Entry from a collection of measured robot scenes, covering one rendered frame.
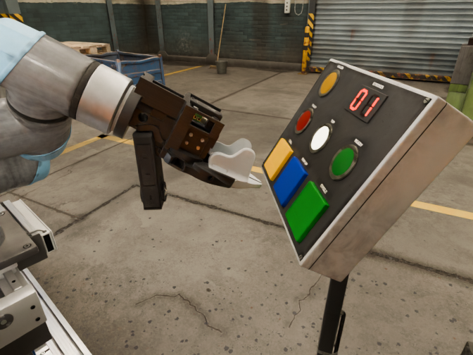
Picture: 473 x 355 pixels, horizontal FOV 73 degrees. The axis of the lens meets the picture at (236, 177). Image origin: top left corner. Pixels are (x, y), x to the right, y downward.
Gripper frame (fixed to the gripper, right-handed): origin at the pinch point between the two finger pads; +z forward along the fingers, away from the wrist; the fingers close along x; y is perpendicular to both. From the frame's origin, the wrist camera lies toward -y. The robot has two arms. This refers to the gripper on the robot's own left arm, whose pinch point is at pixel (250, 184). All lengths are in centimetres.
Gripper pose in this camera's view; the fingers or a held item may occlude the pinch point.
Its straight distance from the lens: 47.2
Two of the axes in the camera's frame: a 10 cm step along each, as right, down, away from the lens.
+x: -1.0, -4.6, 8.8
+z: 8.6, 4.0, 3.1
